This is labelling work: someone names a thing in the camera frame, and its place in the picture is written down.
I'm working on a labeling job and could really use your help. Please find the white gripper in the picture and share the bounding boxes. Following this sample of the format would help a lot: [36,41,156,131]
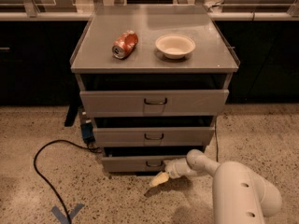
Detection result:
[149,158,198,188]

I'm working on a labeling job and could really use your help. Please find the grey bottom drawer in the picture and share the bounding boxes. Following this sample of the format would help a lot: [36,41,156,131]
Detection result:
[102,155,185,173]

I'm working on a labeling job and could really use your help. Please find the grey drawer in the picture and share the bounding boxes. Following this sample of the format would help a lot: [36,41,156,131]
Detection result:
[102,155,185,173]
[80,90,229,118]
[93,127,214,147]

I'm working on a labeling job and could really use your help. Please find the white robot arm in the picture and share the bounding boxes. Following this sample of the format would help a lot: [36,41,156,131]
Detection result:
[149,149,282,224]

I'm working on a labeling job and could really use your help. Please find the grey middle drawer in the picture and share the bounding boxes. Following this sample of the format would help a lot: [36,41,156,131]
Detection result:
[93,127,214,147]

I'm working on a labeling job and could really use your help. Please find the grey top drawer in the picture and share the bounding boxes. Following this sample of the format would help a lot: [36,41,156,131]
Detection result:
[80,90,229,118]

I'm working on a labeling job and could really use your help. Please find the grey drawer cabinet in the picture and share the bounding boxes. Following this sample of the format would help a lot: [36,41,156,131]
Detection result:
[70,5,241,176]

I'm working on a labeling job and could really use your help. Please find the blue power adapter box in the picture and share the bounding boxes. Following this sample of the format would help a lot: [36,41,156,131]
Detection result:
[80,122,94,144]

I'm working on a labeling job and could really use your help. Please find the blue tape floor mark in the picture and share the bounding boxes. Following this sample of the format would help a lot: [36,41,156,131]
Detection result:
[50,203,85,224]

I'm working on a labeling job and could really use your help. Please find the white paper bowl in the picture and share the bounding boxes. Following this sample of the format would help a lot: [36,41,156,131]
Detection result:
[155,35,196,60]

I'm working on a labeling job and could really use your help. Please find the crushed orange soda can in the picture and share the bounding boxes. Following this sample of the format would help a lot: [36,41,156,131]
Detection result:
[112,30,138,59]

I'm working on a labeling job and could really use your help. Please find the dark counter cabinets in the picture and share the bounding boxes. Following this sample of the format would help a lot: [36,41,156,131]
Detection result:
[0,21,299,105]

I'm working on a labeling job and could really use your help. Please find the black cable on right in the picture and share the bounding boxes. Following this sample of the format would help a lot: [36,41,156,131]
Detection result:
[213,121,220,162]

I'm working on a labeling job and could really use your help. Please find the black cable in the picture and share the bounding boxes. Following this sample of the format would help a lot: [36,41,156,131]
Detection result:
[213,121,220,162]
[33,139,103,224]

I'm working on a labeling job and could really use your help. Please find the black cable on left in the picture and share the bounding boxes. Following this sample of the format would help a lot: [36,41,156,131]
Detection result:
[33,139,103,224]

